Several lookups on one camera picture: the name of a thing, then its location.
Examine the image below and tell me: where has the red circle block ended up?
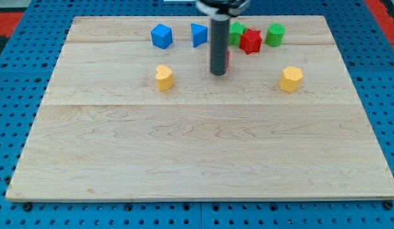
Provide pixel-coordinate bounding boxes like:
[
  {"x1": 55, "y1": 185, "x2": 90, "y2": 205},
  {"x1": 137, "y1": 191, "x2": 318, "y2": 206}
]
[{"x1": 226, "y1": 50, "x2": 230, "y2": 69}]

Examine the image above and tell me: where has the red star block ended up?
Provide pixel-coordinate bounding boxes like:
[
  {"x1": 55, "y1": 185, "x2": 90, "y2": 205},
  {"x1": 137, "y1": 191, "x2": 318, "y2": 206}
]
[{"x1": 239, "y1": 29, "x2": 262, "y2": 55}]

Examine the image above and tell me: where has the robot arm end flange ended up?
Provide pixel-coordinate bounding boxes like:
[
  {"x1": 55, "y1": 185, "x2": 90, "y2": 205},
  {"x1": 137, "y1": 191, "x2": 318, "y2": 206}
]
[{"x1": 195, "y1": 0, "x2": 251, "y2": 17}]

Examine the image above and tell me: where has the green star block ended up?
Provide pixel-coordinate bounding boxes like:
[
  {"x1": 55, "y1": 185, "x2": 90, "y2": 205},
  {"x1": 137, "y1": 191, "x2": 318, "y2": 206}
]
[{"x1": 228, "y1": 21, "x2": 247, "y2": 46}]

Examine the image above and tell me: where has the yellow heart block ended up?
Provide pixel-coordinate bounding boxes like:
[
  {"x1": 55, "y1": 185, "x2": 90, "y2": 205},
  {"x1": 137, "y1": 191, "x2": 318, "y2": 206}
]
[{"x1": 155, "y1": 65, "x2": 174, "y2": 91}]

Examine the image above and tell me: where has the wooden board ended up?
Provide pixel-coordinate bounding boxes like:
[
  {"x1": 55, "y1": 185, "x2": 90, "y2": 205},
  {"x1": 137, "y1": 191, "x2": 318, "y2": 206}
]
[{"x1": 6, "y1": 16, "x2": 394, "y2": 202}]

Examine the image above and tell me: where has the blue triangle block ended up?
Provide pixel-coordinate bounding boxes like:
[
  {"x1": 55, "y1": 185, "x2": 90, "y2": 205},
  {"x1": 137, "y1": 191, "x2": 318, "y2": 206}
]
[{"x1": 191, "y1": 23, "x2": 208, "y2": 48}]

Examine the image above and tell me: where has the blue cube block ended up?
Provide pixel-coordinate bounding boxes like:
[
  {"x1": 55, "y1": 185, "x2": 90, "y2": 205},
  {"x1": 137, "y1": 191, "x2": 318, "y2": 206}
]
[{"x1": 151, "y1": 24, "x2": 172, "y2": 50}]

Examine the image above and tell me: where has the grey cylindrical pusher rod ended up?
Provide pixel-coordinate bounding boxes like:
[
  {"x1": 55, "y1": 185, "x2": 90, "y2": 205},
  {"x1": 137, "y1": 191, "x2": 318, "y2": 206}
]
[{"x1": 210, "y1": 15, "x2": 230, "y2": 76}]

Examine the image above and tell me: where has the yellow hexagon block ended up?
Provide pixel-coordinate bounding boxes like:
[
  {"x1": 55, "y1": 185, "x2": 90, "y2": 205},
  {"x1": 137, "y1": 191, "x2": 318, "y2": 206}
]
[{"x1": 279, "y1": 66, "x2": 304, "y2": 93}]

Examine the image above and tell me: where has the green cylinder block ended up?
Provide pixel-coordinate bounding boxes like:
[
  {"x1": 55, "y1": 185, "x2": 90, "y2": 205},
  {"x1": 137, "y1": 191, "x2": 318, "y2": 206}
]
[{"x1": 265, "y1": 24, "x2": 285, "y2": 47}]

